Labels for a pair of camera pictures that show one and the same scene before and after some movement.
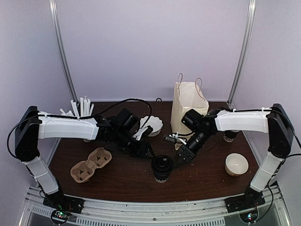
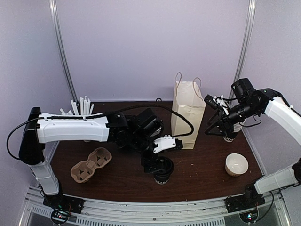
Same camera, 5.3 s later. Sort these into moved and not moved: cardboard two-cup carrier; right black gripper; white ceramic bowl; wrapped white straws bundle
Moved: right black gripper
Not moved: cardboard two-cup carrier; white ceramic bowl; wrapped white straws bundle
